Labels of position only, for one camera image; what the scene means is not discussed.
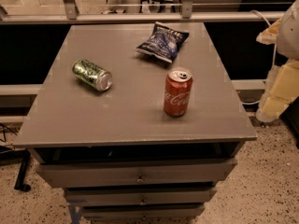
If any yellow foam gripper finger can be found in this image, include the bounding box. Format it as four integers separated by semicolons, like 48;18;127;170
256;59;299;122
256;19;281;45

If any green soda can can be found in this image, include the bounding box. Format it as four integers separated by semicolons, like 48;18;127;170
72;59;112;91

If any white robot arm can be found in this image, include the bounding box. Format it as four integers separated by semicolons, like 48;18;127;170
256;0;299;122

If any red Coca-Cola can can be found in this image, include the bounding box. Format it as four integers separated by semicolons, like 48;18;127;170
164;67;192;117

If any blue chip bag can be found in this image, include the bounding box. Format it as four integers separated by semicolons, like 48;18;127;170
135;22;189;63

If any grey drawer cabinet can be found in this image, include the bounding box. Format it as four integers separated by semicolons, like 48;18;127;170
15;23;256;221

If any grey metal railing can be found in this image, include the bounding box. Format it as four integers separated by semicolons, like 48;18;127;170
0;0;295;24

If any black stand leg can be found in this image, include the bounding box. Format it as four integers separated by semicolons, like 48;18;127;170
0;146;31;192

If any white cable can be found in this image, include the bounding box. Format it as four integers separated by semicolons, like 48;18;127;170
240;9;278;105

